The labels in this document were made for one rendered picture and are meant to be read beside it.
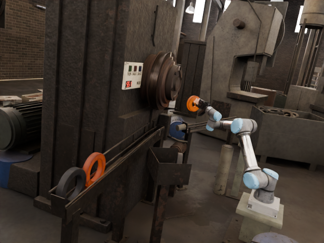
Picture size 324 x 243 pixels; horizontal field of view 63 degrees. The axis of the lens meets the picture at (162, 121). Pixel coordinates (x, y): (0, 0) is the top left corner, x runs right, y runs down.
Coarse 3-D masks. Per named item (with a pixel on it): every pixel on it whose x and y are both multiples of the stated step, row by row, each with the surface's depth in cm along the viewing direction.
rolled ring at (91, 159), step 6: (90, 156) 137; (96, 156) 139; (102, 156) 145; (90, 162) 134; (102, 162) 147; (84, 168) 134; (90, 168) 135; (102, 168) 148; (96, 174) 147; (102, 174) 149; (90, 180) 138
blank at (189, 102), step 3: (192, 96) 257; (195, 96) 258; (189, 99) 256; (192, 99) 257; (189, 102) 256; (192, 102) 258; (189, 105) 257; (189, 108) 258; (192, 108) 260; (195, 108) 262; (198, 108) 264
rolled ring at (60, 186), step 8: (72, 168) 124; (80, 168) 126; (64, 176) 119; (72, 176) 121; (80, 176) 129; (64, 184) 117; (80, 184) 131; (56, 192) 117; (64, 192) 118; (80, 192) 131
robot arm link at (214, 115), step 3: (213, 108) 241; (210, 111) 239; (213, 111) 237; (216, 111) 237; (210, 114) 239; (213, 114) 236; (216, 114) 234; (219, 114) 234; (210, 117) 239; (213, 117) 236; (216, 117) 234; (219, 117) 236; (213, 120) 238; (216, 120) 236
